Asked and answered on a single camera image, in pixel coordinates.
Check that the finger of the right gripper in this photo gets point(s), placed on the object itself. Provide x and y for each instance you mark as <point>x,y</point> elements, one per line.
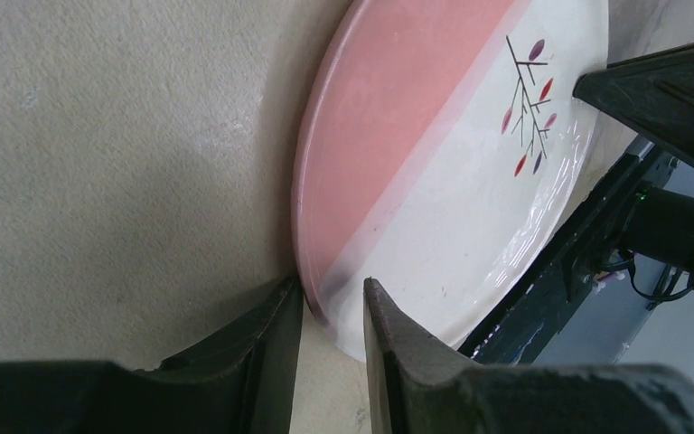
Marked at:
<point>652,94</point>

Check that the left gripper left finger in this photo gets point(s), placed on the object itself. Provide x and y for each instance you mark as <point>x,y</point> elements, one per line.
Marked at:
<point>240,379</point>

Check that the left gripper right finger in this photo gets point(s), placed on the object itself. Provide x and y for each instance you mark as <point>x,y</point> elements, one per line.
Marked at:
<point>418,384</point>

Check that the large white bottom plate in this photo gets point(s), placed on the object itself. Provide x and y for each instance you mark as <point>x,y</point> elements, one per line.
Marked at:
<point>438,150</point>

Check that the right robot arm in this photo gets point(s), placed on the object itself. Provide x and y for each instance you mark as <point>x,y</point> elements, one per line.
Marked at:
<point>660,226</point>

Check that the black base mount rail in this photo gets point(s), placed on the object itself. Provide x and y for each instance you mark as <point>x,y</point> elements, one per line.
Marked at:
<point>549,293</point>

